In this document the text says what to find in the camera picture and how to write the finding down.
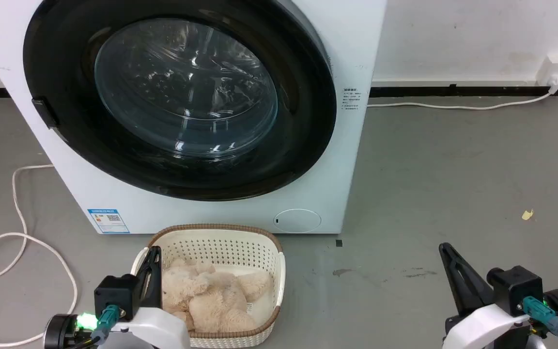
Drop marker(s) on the white perforated laundry basket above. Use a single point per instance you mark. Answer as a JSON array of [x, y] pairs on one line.
[[221, 245]]

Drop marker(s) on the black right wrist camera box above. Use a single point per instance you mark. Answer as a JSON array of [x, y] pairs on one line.
[[514, 288]]

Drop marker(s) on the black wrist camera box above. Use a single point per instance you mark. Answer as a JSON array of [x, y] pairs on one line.
[[116, 295], [514, 288]]

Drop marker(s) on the beige plush toy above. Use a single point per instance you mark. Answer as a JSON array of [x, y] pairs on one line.
[[211, 295]]

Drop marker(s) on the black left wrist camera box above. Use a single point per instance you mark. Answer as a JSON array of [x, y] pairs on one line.
[[116, 295]]

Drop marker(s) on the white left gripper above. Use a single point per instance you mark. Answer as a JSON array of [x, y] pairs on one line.
[[155, 329]]

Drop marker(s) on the blue energy label sticker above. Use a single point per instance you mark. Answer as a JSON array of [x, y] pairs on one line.
[[108, 220]]

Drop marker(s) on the black left arm wrist joint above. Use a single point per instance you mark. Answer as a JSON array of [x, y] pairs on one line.
[[60, 332]]

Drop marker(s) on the round white filter cover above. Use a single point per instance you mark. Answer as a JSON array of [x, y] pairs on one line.
[[297, 220]]

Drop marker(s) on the small black text sticker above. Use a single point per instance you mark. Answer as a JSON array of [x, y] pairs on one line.
[[350, 99]]

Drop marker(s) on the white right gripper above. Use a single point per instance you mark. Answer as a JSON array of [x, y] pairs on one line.
[[487, 329]]

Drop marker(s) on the black round washer door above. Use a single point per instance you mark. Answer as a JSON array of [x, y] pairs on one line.
[[187, 87]]

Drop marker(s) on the yellow paper scrap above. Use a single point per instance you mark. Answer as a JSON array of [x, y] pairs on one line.
[[527, 214]]

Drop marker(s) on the white front-load washing machine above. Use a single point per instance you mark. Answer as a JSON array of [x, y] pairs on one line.
[[356, 48]]

